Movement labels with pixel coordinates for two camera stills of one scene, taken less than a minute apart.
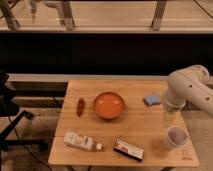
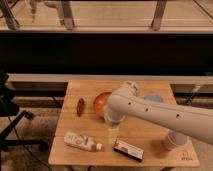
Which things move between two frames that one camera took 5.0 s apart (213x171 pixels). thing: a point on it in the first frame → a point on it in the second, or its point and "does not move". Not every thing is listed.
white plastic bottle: [82, 141] does not move
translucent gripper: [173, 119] → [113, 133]
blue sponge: [152, 100] does not move
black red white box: [130, 150] does not move
